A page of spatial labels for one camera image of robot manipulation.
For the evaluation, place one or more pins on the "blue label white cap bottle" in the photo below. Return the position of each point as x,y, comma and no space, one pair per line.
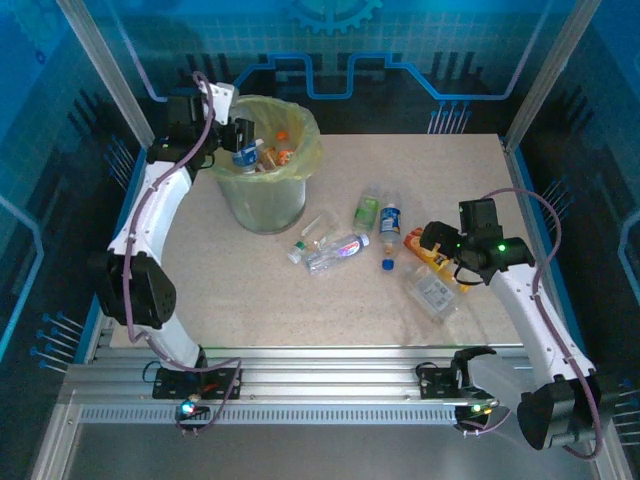
245,157

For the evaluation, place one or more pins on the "yellow orange snack packet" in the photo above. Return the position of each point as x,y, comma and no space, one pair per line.
415,240

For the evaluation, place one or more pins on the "clear square white label bottle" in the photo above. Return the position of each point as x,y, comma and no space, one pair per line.
432,292

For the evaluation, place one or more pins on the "orange label orange cap bottle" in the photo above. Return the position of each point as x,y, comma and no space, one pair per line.
286,156

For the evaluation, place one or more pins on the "blue label orange drink bottle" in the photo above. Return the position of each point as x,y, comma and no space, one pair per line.
391,220

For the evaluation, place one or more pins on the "blue bottle cap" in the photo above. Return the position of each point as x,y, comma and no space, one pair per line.
389,264

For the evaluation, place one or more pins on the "translucent plastic bin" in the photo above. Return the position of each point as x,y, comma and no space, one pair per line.
265,205

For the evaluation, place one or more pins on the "green label plastic bottle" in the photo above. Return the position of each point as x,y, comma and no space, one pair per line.
366,210

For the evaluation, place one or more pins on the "pink label water bottle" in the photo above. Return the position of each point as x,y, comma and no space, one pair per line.
345,247

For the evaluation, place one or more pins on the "clear unlabelled plastic bottle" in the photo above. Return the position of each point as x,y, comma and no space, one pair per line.
320,227

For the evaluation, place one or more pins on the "small green cap bottle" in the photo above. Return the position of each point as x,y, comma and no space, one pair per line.
296,251

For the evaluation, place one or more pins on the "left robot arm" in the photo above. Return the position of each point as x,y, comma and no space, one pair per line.
155,215

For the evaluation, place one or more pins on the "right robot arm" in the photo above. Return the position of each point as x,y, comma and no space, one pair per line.
540,320

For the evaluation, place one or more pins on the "yellow bin liner bag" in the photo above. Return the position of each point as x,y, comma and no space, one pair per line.
305,145

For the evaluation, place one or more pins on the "grey metal panel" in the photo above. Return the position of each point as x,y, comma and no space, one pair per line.
325,450

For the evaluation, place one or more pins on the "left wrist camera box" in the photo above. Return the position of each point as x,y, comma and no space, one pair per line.
222,97

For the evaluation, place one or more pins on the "aluminium table side rail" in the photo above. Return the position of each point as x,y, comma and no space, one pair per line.
102,342
522,190

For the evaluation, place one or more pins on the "aluminium frame post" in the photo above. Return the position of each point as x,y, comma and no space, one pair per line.
107,75
550,75

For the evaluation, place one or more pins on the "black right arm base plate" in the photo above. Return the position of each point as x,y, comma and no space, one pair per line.
435,382

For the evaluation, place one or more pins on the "aluminium mounting rail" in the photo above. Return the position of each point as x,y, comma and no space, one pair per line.
325,370

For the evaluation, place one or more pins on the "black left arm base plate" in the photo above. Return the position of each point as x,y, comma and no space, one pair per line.
170,385

